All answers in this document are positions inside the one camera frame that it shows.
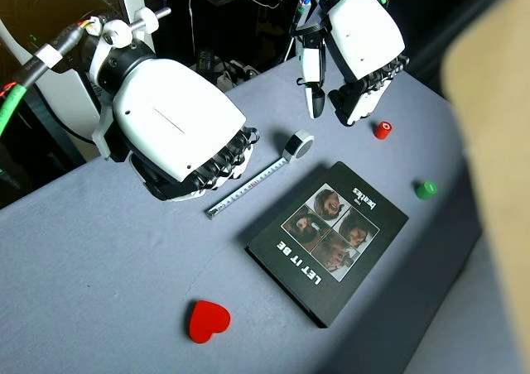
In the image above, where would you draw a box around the grey tape measure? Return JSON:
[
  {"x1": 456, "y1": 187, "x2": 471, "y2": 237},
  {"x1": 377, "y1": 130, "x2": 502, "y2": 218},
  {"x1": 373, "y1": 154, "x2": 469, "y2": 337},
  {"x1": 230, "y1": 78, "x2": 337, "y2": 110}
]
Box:
[{"x1": 205, "y1": 128, "x2": 315, "y2": 221}]

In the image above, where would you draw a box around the black Let It Be album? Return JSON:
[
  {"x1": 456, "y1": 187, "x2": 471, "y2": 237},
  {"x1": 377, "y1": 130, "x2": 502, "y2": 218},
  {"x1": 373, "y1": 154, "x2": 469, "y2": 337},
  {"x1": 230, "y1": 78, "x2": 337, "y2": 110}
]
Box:
[{"x1": 244, "y1": 161, "x2": 410, "y2": 329}]

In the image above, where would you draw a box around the white power strip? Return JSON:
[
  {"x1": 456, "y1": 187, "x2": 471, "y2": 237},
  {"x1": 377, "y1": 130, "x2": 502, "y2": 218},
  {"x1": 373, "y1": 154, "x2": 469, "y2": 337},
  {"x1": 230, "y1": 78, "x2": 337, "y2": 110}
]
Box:
[{"x1": 214, "y1": 59, "x2": 262, "y2": 92}]

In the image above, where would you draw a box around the black power adapter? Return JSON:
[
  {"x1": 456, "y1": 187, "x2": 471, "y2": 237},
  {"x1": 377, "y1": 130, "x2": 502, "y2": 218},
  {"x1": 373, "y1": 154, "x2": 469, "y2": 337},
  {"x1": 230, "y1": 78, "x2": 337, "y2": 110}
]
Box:
[{"x1": 196, "y1": 47, "x2": 216, "y2": 73}]

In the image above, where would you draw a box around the red cylinder block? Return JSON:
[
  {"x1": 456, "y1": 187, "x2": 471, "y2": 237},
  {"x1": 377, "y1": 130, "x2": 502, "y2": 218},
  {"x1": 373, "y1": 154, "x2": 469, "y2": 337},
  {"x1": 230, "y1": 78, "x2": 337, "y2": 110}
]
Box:
[{"x1": 373, "y1": 120, "x2": 393, "y2": 141}]

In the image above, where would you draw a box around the red heart block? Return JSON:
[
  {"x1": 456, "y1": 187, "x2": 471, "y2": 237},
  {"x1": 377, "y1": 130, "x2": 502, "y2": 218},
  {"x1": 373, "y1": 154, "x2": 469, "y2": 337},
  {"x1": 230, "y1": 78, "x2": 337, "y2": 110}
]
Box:
[{"x1": 188, "y1": 300, "x2": 232, "y2": 344}]

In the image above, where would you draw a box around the green cylinder block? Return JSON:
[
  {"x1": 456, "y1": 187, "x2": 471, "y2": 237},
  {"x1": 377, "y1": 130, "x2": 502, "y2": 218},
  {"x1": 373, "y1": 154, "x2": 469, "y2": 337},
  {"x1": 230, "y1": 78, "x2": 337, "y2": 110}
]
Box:
[{"x1": 415, "y1": 179, "x2": 439, "y2": 201}]

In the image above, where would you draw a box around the blurred tan panel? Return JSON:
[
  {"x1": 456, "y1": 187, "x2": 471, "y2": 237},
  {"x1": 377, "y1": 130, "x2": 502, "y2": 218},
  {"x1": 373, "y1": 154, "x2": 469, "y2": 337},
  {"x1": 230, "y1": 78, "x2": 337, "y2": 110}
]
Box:
[{"x1": 441, "y1": 0, "x2": 530, "y2": 374}]

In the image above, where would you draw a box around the thin white cable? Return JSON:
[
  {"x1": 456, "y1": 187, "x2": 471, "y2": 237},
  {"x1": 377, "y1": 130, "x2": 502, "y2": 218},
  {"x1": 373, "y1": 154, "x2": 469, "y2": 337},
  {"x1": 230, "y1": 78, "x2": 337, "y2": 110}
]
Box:
[{"x1": 188, "y1": 0, "x2": 295, "y2": 40}]

